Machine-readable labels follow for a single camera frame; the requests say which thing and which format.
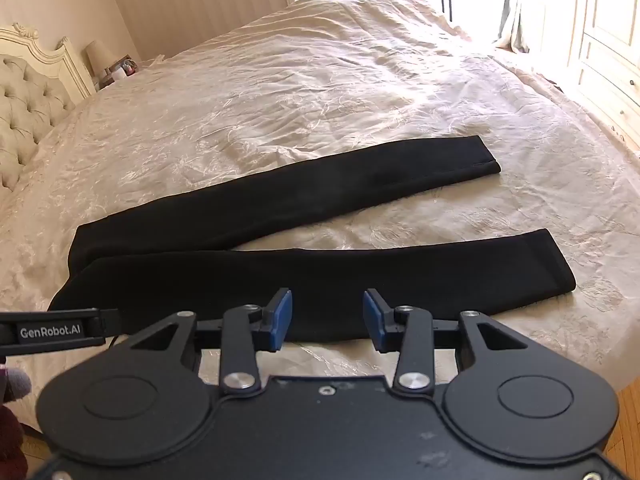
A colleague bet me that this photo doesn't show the bedside clutter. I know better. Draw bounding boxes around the bedside clutter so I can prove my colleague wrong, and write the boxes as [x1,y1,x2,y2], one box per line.
[102,57,139,89]

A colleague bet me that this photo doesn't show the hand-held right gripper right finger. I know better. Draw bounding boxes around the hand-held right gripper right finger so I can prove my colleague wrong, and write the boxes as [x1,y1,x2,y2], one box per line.
[362,288,532,392]

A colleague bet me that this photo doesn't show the white wardrobe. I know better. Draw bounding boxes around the white wardrobe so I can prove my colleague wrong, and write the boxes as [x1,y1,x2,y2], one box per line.
[500,0,640,153]

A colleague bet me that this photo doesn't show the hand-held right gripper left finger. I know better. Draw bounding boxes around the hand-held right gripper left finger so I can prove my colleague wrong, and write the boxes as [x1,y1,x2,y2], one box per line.
[116,287,294,395]

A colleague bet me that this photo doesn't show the cream tufted headboard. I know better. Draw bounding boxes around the cream tufted headboard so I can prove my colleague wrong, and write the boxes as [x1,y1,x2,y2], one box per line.
[0,22,97,192]

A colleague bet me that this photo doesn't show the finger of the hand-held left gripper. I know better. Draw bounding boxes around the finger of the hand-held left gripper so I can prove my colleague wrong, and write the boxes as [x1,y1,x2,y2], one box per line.
[97,308,122,342]

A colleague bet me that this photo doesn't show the person's left hand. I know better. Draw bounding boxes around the person's left hand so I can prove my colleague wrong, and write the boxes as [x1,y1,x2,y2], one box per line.
[0,366,32,406]

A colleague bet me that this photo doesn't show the cream table lamp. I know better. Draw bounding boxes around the cream table lamp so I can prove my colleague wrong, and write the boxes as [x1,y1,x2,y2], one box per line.
[84,40,116,83]

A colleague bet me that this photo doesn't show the black pants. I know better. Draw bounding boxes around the black pants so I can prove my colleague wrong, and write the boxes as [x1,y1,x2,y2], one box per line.
[47,135,576,345]

